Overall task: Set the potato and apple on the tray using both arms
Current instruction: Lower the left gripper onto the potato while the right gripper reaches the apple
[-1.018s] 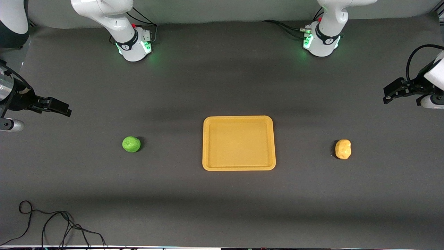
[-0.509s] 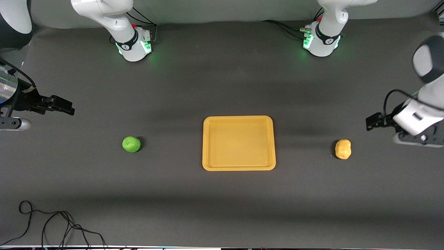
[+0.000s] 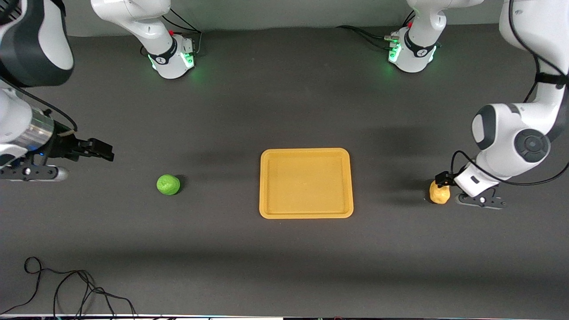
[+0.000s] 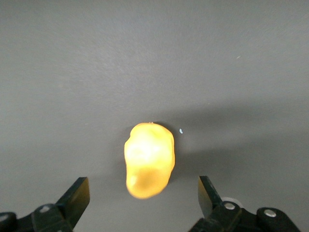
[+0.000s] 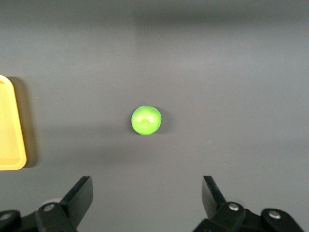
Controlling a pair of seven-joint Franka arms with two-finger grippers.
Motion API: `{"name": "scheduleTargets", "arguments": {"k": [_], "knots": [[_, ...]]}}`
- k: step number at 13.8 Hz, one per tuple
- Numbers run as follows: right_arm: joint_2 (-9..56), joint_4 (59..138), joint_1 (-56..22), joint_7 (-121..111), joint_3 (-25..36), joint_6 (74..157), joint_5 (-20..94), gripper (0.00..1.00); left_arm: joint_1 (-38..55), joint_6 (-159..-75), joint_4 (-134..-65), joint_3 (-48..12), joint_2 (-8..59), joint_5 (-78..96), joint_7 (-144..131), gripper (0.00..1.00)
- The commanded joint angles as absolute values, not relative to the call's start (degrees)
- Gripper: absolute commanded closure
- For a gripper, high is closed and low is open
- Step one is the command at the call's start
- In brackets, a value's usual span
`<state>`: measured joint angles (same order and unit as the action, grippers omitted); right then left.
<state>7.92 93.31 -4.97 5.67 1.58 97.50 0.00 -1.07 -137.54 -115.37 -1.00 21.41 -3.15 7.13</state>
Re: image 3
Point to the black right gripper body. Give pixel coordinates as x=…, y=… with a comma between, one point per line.
x=63, y=147

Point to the yellow potato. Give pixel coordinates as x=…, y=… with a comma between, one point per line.
x=440, y=195

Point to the green apple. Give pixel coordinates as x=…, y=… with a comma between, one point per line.
x=168, y=185

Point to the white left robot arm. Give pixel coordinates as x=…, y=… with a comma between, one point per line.
x=498, y=129

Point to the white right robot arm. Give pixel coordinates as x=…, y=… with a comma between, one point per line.
x=166, y=58

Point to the yellow plastic tray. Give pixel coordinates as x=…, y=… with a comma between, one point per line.
x=306, y=183

